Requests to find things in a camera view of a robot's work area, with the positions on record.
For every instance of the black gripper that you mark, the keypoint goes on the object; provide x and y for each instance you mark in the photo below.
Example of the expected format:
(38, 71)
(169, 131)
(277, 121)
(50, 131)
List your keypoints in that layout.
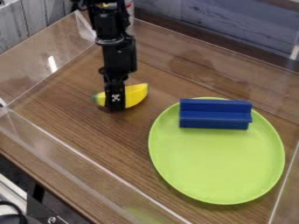
(119, 56)

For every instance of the yellow toy banana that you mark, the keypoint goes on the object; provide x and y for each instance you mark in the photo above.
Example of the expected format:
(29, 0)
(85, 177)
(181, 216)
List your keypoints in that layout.
(135, 95)

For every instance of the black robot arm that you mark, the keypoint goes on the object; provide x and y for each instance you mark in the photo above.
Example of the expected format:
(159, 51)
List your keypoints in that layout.
(110, 21)

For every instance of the green round plate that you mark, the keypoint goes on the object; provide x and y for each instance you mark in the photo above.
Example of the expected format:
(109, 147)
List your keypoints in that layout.
(219, 166)

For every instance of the blue stepped block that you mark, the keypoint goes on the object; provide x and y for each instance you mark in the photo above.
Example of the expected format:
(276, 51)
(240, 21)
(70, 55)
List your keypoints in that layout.
(215, 114)

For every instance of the white labelled canister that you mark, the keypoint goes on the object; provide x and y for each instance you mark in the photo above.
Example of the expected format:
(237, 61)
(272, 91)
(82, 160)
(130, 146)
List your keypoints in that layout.
(130, 7)

